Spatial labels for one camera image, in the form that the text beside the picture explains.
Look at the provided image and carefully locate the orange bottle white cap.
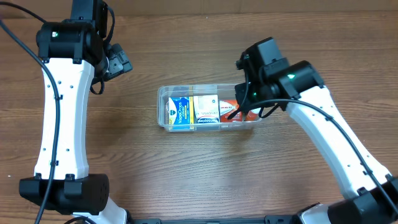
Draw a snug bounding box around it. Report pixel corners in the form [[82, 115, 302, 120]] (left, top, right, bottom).
[[244, 108, 261, 122]]

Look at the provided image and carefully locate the red cardboard box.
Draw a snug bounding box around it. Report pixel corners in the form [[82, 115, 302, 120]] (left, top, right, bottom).
[[219, 100, 243, 123]]

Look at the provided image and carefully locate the white and navy box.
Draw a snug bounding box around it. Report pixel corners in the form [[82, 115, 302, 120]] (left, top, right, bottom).
[[193, 95, 220, 124]]

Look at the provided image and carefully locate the blue yellow VapoDrops box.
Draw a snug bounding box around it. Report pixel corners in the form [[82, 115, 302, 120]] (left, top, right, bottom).
[[168, 96, 194, 125]]

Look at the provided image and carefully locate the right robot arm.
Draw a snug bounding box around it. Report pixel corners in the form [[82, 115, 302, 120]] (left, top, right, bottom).
[[235, 37, 397, 223]]

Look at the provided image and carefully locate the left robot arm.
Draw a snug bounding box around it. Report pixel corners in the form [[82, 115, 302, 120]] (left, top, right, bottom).
[[19, 1, 132, 223]]

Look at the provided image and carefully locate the clear plastic container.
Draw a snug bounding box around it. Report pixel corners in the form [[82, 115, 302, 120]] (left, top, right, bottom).
[[157, 83, 262, 132]]

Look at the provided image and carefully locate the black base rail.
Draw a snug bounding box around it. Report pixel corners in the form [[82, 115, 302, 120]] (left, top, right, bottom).
[[127, 215, 302, 224]]

